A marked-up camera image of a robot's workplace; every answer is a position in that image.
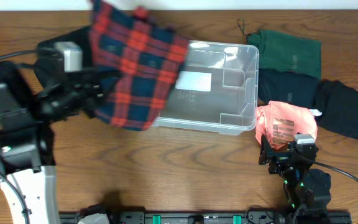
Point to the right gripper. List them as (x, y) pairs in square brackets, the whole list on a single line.
[(281, 157)]

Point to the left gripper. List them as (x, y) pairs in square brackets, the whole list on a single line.
[(89, 90)]

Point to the black garment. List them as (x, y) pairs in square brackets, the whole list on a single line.
[(79, 37), (339, 106)]

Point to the red navy plaid garment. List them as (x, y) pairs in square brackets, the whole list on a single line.
[(148, 57)]

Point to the dark green garment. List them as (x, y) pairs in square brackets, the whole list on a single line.
[(287, 53)]

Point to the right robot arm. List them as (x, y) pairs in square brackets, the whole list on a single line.
[(306, 189)]

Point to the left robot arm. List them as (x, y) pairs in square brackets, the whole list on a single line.
[(27, 164)]

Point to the clear plastic storage container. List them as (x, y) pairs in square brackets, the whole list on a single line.
[(229, 108)]

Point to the white label in container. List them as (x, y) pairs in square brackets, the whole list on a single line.
[(194, 81)]

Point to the pink printed garment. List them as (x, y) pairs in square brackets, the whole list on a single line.
[(279, 122)]

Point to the dark navy folded garment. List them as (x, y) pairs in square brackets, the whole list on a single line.
[(295, 89)]

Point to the black drawstring loop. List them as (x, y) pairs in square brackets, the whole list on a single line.
[(242, 26)]

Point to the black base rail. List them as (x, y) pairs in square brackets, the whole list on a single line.
[(254, 215)]

